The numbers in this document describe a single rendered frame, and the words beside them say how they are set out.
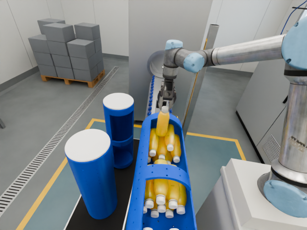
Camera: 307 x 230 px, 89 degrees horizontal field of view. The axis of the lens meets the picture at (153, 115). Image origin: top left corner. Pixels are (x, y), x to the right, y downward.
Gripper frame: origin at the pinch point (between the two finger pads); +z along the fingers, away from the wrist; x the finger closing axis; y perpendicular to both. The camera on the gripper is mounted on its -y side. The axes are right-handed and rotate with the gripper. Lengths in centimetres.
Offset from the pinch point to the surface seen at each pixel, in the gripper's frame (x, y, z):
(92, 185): 44, -18, 58
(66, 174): 106, 32, 132
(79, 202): 71, -5, 118
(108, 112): 45, 37, 34
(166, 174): -1.4, -34.2, 10.5
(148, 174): 6.3, -34.0, 12.3
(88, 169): 43, -18, 38
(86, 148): 46, -8, 29
